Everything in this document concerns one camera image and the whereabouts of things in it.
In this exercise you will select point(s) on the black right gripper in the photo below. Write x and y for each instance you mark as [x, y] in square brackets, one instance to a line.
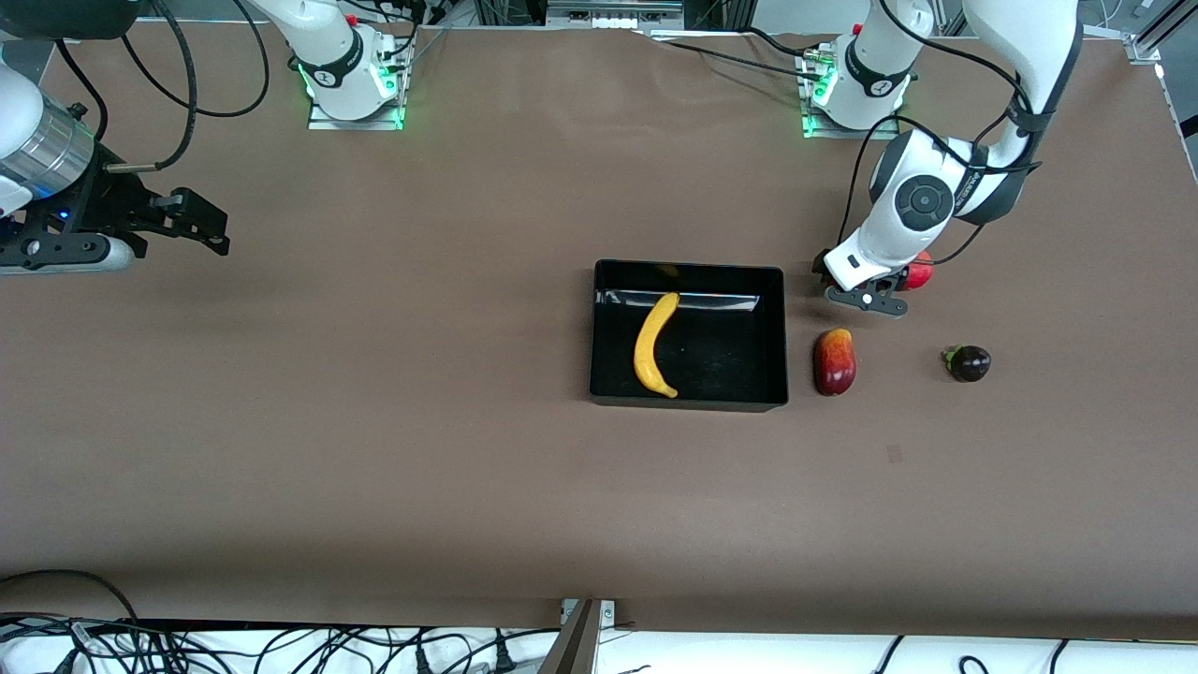
[105, 208]

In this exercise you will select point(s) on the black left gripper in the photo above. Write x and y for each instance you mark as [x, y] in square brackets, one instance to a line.
[819, 265]

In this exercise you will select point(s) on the black plastic box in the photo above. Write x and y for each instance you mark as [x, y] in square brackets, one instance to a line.
[730, 356]

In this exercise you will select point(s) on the yellow banana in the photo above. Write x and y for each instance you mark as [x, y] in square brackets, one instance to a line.
[646, 351]

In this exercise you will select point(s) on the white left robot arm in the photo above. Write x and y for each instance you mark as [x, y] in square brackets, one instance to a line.
[889, 234]

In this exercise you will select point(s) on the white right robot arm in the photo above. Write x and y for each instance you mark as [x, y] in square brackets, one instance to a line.
[328, 65]

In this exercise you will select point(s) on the red yellow mango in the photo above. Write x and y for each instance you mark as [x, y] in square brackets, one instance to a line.
[834, 363]

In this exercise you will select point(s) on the red pomegranate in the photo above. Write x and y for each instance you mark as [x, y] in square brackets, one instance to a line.
[922, 273]

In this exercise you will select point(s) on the dark purple mangosteen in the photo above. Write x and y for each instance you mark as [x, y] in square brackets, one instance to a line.
[971, 363]

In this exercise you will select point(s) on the brown table cover sheet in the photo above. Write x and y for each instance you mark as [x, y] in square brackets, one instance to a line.
[374, 468]

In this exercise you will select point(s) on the grey power strip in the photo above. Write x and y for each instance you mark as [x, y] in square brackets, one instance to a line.
[613, 19]

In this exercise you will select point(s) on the dark stand pole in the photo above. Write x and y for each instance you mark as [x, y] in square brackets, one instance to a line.
[576, 651]

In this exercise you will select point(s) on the black power plug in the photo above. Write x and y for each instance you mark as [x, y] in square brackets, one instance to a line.
[422, 660]
[503, 658]

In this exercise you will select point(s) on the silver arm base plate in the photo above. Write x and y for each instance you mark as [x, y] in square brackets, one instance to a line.
[323, 124]
[880, 134]

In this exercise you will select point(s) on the aluminium frame profile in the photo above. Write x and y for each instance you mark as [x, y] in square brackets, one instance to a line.
[1146, 47]

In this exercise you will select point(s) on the silver edge bracket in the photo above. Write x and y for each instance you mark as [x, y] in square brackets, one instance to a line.
[606, 613]

